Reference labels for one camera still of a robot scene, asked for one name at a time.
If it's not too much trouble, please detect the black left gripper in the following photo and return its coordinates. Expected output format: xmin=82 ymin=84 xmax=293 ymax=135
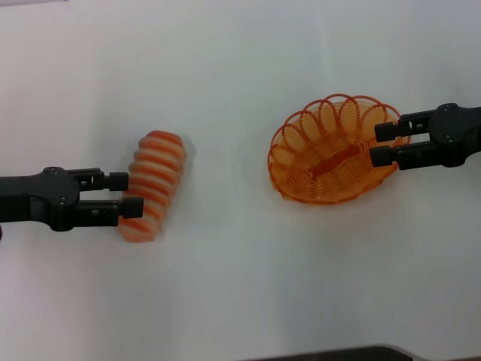
xmin=0 ymin=166 xmax=145 ymax=232

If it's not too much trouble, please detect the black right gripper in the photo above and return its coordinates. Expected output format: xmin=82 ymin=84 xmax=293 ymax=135
xmin=369 ymin=102 xmax=481 ymax=171

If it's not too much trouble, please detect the orange white striped toy bread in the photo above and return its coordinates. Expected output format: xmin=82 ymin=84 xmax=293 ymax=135
xmin=116 ymin=129 xmax=188 ymax=244

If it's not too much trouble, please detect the orange woven plastic basket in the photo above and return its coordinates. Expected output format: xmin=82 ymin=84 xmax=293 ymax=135
xmin=267 ymin=93 xmax=412 ymax=206

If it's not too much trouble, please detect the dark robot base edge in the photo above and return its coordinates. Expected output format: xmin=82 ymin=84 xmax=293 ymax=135
xmin=240 ymin=343 xmax=481 ymax=361

